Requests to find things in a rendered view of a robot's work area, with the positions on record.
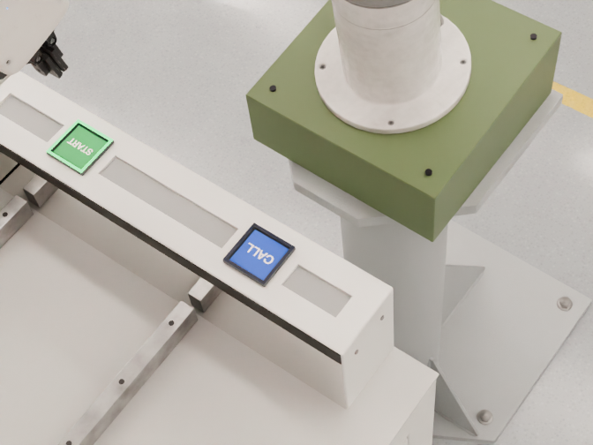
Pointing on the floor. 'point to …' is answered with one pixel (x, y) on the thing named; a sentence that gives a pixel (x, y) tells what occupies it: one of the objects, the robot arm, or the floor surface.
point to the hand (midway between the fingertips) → (46, 57)
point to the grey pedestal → (461, 299)
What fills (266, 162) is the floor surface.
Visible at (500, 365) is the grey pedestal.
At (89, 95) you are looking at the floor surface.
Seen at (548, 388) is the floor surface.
